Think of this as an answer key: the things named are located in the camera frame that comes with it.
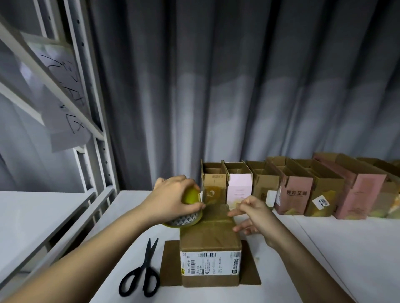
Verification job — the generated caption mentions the person's left hand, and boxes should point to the person's left hand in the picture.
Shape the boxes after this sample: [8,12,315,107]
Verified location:
[140,174,206,226]

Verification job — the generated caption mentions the brown box with barcode label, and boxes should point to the brown box with barcode label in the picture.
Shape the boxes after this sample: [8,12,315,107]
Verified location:
[159,202,263,289]

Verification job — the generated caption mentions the person's right forearm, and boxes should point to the person's right forearm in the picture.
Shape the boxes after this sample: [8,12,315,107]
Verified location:
[270,231,355,303]

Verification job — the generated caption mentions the pink lettered cardboard box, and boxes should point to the pink lettered cardboard box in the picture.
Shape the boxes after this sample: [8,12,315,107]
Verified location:
[312,151,389,221]
[267,156,315,217]

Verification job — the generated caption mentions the person's left forearm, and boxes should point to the person's left forearm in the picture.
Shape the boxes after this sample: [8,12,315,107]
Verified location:
[2,205,158,303]

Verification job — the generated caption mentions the white metal shelf rack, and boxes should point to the white metal shelf rack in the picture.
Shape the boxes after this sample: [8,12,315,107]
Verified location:
[0,0,120,296]

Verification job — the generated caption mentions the taped brown cardboard box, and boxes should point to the taped brown cardboard box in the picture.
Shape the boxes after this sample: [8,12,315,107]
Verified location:
[200,159,230,206]

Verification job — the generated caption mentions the pink and yellow printed box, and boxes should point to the pink and yellow printed box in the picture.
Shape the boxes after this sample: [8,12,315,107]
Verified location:
[223,160,255,211]

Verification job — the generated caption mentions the yellow tape roll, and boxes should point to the yellow tape roll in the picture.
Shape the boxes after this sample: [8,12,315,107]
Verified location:
[163,185,206,228]

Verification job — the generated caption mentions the black scissors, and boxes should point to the black scissors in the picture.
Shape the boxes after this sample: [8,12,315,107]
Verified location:
[117,236,162,298]

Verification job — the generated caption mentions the person's right hand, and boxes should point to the person's right hand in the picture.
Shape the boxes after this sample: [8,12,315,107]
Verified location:
[226,194,292,251]

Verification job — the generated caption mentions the brown box with white label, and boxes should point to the brown box with white label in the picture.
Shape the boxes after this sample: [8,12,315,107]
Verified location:
[244,160,281,207]

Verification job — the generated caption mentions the handwritten paper sheet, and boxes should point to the handwritten paper sheet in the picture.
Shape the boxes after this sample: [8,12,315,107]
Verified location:
[43,86,95,154]
[24,37,92,114]

